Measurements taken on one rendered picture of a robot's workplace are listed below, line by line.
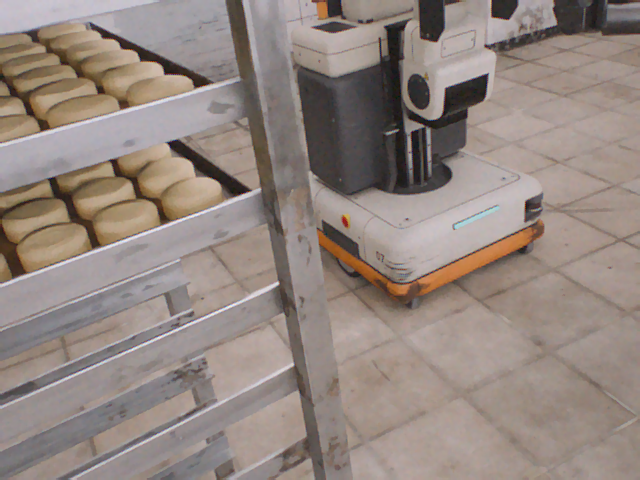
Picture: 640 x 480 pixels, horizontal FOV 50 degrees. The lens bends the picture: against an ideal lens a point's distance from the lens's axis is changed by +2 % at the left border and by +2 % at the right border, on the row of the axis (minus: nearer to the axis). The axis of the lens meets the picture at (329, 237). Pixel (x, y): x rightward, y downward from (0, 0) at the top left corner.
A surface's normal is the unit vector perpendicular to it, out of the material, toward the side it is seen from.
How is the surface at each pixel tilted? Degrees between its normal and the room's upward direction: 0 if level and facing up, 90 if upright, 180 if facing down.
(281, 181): 90
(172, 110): 90
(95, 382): 90
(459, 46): 98
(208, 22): 90
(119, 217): 0
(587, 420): 0
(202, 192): 0
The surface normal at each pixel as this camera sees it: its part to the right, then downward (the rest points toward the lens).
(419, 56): -0.84, 0.35
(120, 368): 0.53, 0.37
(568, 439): -0.12, -0.86
